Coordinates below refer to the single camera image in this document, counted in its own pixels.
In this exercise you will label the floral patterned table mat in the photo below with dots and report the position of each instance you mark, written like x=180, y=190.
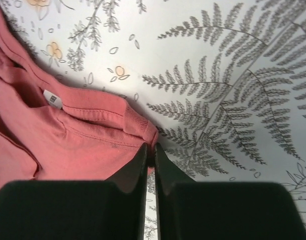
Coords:
x=223, y=81

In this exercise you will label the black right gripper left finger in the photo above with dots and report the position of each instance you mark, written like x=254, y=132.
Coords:
x=112, y=209

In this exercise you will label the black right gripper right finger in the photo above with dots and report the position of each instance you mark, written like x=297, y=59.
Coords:
x=191, y=210

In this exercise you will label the pink t shirt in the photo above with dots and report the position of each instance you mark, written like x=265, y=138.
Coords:
x=50, y=131

